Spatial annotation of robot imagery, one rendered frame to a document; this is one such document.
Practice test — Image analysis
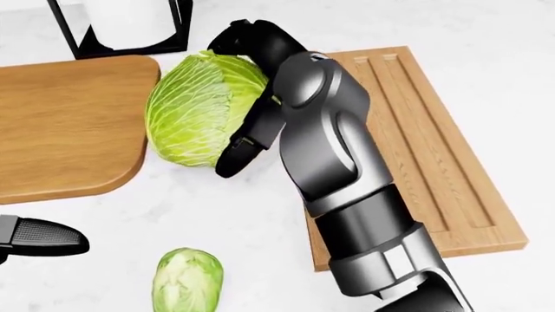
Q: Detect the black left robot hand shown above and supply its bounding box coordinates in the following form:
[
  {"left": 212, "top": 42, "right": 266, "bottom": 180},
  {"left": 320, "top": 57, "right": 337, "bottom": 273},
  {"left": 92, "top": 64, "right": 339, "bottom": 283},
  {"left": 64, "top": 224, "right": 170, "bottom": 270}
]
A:
[{"left": 0, "top": 213, "right": 91, "bottom": 265}]

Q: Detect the green brussel sprout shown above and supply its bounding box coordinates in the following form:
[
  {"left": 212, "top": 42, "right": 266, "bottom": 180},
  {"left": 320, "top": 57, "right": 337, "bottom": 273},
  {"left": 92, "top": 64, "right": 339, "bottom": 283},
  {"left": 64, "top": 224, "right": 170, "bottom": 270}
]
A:
[{"left": 151, "top": 247, "right": 225, "bottom": 312}]

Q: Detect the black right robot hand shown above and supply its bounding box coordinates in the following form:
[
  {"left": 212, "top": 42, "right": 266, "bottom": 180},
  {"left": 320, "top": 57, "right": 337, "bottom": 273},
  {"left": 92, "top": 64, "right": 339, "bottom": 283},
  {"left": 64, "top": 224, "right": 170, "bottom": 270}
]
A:
[{"left": 206, "top": 18, "right": 310, "bottom": 179}]

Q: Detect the green lettuce head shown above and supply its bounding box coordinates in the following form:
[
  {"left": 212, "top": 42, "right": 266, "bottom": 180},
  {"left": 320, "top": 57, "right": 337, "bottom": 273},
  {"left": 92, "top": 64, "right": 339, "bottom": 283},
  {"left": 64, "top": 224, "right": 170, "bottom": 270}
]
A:
[{"left": 144, "top": 49, "right": 282, "bottom": 169}]

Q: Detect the black wire frame holder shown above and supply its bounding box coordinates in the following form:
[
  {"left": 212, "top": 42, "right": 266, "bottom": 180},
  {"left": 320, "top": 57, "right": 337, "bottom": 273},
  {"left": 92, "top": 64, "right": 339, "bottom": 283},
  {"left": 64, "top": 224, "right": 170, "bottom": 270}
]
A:
[{"left": 46, "top": 0, "right": 193, "bottom": 60}]

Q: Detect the grooved wooden cutting board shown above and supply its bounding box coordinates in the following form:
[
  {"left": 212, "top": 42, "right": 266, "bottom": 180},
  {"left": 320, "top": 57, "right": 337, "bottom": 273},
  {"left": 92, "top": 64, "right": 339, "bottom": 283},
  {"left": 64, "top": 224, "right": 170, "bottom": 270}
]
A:
[{"left": 303, "top": 45, "right": 531, "bottom": 273}]

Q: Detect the white paper towel roll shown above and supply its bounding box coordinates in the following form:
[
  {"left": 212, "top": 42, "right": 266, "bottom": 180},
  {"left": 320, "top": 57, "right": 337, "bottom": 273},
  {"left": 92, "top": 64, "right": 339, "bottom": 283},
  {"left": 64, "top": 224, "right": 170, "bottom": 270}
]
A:
[{"left": 82, "top": 0, "right": 177, "bottom": 50}]

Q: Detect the rounded wooden cutting board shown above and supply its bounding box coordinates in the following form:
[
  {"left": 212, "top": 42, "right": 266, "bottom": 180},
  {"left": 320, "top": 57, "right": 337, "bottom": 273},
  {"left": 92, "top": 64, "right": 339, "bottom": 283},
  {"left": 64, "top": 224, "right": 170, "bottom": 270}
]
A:
[{"left": 0, "top": 55, "right": 162, "bottom": 205}]

